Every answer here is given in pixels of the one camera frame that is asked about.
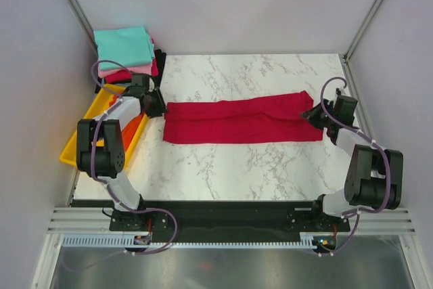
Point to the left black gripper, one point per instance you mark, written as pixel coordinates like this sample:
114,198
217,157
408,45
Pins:
157,102

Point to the right aluminium frame post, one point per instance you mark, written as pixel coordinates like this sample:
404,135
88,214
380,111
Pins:
367,20

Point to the orange t-shirt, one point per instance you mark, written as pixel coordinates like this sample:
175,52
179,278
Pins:
130,130

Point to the aluminium frame post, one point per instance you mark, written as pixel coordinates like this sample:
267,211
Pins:
367,20
83,22

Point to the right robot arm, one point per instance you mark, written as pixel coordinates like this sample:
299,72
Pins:
375,174

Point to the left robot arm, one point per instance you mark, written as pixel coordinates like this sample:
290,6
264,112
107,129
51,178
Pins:
100,151

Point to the folded black t-shirt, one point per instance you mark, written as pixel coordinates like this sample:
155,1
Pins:
158,62

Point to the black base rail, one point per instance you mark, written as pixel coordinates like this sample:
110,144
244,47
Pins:
238,220

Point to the aluminium front rail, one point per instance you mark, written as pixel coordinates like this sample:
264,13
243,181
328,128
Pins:
92,221

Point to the folded grey-blue t-shirt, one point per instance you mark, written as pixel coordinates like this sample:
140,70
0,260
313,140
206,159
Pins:
124,84

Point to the white slotted cable duct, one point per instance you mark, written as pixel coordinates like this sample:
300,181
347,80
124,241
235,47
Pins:
136,242

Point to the crimson red t-shirt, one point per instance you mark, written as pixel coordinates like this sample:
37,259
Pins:
268,119

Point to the left aluminium frame post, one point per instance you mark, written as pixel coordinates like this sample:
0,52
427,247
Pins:
83,22

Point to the folded pink t-shirt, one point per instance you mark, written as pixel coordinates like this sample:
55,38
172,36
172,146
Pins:
119,72

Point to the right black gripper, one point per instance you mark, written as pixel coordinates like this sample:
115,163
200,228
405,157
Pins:
318,117

